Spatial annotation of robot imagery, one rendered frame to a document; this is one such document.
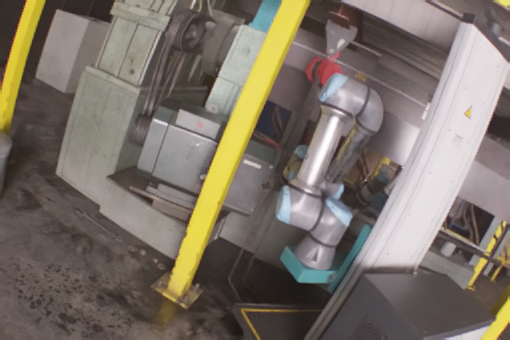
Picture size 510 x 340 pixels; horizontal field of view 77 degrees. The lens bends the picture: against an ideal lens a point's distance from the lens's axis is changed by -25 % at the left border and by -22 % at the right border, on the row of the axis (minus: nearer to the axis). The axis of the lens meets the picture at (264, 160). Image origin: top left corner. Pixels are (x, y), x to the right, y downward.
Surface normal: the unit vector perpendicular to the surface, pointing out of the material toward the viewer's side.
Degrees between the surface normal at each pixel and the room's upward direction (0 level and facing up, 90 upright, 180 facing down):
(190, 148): 90
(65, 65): 90
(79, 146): 90
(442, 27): 90
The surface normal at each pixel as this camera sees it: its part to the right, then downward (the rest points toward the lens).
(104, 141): -0.24, 0.15
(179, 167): 0.07, 0.29
